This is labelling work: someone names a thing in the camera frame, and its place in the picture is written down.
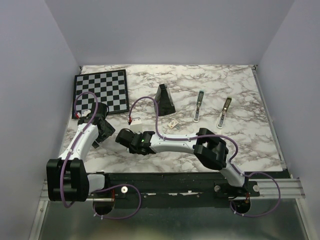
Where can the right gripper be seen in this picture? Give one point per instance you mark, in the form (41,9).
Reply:
(131,151)

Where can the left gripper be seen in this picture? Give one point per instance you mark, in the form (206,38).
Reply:
(109,130)

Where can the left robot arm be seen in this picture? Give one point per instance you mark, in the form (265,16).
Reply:
(67,179)

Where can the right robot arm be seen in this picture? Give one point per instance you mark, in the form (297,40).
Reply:
(209,148)

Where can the small staple box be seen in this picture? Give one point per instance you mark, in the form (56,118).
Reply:
(173,123)

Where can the black white chessboard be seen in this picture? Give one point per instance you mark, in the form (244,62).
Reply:
(110,88)

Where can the black wedge stand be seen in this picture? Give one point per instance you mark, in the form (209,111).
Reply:
(164,101)

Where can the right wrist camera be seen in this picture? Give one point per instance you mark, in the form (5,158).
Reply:
(135,125)

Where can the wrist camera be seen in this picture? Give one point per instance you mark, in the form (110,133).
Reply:
(79,115)
(135,125)

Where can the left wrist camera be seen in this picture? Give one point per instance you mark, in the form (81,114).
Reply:
(79,115)

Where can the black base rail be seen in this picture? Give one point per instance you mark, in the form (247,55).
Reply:
(171,190)

